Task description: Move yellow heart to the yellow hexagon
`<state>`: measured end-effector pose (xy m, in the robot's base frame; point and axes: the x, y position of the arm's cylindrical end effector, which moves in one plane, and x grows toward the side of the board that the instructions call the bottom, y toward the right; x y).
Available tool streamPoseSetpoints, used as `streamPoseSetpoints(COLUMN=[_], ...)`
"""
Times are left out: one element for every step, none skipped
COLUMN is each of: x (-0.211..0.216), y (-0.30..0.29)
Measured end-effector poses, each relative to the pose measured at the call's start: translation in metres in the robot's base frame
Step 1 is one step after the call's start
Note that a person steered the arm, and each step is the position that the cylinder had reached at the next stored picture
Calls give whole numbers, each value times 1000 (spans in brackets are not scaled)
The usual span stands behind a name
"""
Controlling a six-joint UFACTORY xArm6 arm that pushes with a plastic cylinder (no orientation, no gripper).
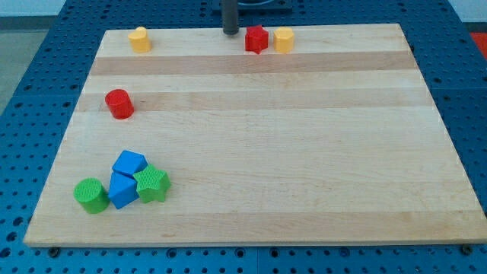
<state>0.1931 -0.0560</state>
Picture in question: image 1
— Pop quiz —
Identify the yellow hexagon block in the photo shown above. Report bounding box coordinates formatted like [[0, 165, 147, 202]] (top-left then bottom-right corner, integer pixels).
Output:
[[273, 27, 294, 53]]

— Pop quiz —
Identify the yellow heart block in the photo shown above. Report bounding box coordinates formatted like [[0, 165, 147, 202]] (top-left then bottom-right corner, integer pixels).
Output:
[[128, 27, 152, 53]]

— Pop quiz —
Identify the wooden board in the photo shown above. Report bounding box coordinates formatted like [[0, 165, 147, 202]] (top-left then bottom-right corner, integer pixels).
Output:
[[24, 24, 486, 247]]

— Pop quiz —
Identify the red star block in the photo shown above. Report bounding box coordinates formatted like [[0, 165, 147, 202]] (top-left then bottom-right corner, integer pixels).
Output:
[[244, 25, 269, 54]]

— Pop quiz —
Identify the green star block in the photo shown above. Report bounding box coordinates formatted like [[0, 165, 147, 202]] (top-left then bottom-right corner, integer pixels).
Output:
[[133, 164, 171, 203]]

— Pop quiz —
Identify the blue cube block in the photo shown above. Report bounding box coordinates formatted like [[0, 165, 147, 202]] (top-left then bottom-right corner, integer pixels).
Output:
[[112, 150, 148, 178]]

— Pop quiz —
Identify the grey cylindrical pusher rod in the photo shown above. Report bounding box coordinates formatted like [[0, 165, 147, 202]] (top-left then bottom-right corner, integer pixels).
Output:
[[221, 0, 240, 36]]

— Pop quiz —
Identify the red cylinder block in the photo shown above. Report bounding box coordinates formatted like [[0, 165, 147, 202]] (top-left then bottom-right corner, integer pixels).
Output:
[[105, 89, 135, 119]]

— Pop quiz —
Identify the blue triangle block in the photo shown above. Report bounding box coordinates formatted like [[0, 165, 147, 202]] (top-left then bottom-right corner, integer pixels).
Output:
[[108, 172, 139, 209]]

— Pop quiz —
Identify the green cylinder block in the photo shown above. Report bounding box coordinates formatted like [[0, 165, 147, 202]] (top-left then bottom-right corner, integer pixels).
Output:
[[73, 177, 110, 214]]

